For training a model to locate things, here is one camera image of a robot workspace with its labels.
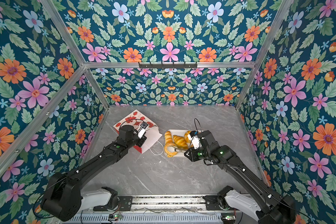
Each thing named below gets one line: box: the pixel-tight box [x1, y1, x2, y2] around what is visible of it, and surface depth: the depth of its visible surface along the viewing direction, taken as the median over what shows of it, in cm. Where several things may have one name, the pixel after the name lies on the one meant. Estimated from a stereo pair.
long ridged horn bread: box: [164, 130, 173, 145], surface depth 100 cm
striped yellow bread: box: [172, 134, 189, 150], surface depth 96 cm
